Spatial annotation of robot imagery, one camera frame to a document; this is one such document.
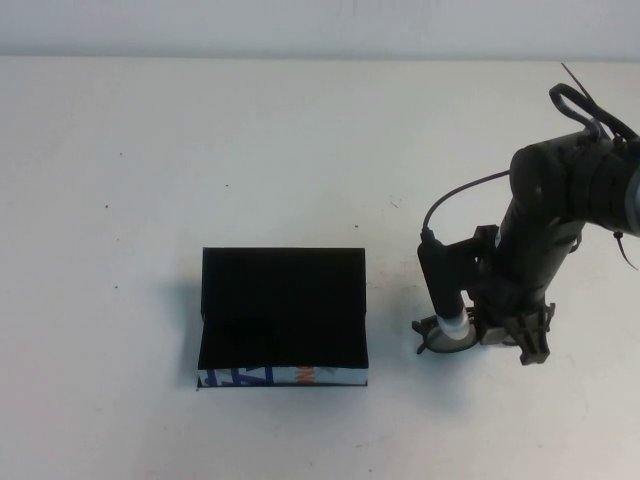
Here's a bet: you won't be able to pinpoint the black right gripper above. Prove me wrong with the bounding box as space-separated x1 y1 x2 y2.
468 199 584 367

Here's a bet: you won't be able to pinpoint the dark-framed glasses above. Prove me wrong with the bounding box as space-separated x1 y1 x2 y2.
412 314 526 356

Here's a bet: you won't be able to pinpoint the black printed glasses case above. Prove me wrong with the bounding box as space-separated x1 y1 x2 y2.
195 246 370 392

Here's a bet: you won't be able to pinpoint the black zip tie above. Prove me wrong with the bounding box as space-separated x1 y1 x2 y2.
560 62 604 114
613 230 640 272

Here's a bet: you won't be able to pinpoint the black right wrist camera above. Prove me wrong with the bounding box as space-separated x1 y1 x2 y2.
417 225 501 337

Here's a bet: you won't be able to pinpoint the thin black camera cable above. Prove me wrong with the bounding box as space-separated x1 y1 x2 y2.
422 170 512 236

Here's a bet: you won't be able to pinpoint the thick black looped cable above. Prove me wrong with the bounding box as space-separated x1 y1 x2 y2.
548 82 640 147

